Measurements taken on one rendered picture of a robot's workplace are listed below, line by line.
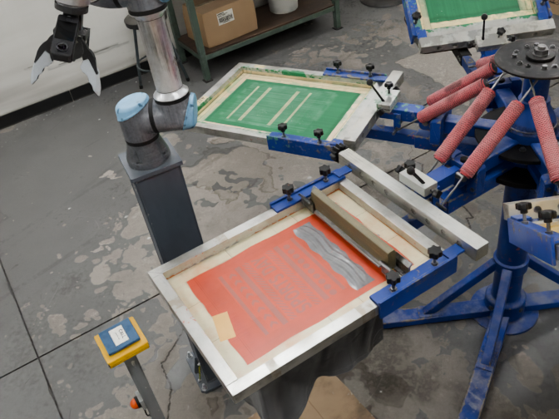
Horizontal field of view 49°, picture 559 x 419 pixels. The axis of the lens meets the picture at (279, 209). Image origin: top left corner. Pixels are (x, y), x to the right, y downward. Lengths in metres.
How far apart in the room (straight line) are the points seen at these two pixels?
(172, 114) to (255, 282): 0.60
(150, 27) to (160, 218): 0.69
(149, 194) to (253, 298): 0.55
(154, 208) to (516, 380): 1.70
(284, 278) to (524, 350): 1.39
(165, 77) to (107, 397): 1.65
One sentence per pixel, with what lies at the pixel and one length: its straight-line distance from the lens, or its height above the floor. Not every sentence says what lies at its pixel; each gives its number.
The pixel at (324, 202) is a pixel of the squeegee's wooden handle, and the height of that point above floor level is 1.06.
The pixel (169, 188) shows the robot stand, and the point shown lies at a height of 1.10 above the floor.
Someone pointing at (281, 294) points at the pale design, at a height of 0.96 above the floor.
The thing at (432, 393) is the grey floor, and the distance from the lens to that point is 2.81.
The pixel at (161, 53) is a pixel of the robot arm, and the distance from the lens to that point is 1.94.
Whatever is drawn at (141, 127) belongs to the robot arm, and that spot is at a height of 1.36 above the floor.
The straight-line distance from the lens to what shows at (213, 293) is 1.95.
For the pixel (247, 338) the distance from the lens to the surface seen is 1.81.
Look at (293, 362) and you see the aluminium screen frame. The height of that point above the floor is 0.98.
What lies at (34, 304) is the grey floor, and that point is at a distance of 3.67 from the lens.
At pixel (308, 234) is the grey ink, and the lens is 2.07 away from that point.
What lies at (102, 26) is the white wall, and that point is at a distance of 5.47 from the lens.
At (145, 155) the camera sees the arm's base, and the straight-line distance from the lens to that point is 2.10.
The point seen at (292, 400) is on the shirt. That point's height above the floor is 0.68.
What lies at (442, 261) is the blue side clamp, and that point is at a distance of 1.90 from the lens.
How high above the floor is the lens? 2.34
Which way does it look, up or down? 39 degrees down
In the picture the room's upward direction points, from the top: 10 degrees counter-clockwise
